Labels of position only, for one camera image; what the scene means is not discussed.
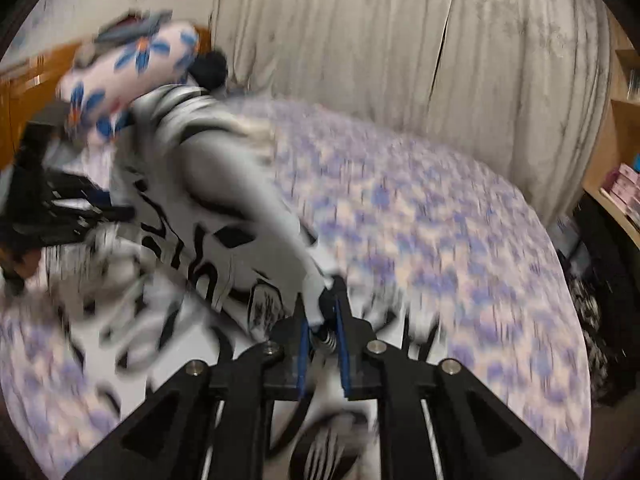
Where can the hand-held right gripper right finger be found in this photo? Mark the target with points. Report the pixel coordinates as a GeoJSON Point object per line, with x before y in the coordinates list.
{"type": "Point", "coordinates": [342, 355]}

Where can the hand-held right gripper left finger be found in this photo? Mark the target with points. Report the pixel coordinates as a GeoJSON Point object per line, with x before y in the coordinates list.
{"type": "Point", "coordinates": [301, 355]}

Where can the wooden shelf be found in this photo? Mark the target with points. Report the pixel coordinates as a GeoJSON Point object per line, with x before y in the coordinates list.
{"type": "Point", "coordinates": [615, 125]}

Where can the pink boxes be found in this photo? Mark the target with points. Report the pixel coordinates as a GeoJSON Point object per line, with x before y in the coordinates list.
{"type": "Point", "coordinates": [625, 182]}

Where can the purple floral bed cover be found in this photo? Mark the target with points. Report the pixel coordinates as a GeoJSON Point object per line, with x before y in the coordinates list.
{"type": "Point", "coordinates": [425, 235]}

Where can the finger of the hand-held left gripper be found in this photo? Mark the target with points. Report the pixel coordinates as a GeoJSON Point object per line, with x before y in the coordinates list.
{"type": "Point", "coordinates": [100, 212]}

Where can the grey item on quilt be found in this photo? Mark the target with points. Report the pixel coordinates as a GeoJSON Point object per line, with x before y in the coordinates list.
{"type": "Point", "coordinates": [135, 25]}

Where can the black fuzzy garment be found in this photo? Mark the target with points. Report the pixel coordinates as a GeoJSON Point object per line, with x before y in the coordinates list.
{"type": "Point", "coordinates": [210, 67]}

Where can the grey white curtain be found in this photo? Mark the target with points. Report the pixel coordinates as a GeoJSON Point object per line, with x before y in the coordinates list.
{"type": "Point", "coordinates": [400, 50]}

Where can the black and white printed jacket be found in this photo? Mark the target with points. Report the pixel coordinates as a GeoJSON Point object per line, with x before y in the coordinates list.
{"type": "Point", "coordinates": [200, 170]}

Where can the folded blue flower quilt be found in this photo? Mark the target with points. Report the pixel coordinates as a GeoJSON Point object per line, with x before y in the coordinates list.
{"type": "Point", "coordinates": [140, 60]}

